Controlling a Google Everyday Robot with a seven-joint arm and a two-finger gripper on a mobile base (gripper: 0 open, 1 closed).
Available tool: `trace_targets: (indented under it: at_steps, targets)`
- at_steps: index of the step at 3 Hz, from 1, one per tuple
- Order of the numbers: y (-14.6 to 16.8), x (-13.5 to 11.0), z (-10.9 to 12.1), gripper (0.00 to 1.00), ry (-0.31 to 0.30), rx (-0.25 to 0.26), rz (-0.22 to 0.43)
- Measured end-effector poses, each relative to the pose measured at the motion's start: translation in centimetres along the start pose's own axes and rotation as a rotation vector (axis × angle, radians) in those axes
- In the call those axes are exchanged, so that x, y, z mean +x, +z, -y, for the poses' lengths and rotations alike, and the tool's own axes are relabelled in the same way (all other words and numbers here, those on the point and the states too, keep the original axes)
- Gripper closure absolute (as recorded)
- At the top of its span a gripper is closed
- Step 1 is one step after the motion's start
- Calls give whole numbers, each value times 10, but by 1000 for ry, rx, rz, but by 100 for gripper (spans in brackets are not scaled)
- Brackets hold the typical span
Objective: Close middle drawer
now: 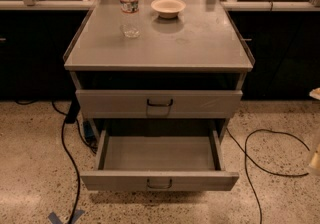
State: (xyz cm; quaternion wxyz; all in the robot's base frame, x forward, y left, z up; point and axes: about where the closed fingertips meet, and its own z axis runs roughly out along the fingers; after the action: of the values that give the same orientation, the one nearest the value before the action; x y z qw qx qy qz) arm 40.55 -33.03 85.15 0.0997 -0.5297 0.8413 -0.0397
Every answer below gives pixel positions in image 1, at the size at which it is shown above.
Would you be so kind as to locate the beige bowl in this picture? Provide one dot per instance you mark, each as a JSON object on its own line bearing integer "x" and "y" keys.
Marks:
{"x": 168, "y": 9}

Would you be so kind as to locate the grey drawer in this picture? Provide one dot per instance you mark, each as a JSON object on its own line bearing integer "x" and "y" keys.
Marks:
{"x": 158, "y": 103}
{"x": 160, "y": 163}

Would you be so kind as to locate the grey drawer cabinet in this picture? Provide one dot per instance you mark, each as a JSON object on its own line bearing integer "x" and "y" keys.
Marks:
{"x": 198, "y": 50}

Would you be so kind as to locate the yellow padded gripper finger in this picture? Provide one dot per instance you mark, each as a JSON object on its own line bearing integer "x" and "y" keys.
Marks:
{"x": 314, "y": 160}

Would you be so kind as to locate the clear plastic water bottle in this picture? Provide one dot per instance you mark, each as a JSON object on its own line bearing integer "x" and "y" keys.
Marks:
{"x": 130, "y": 18}

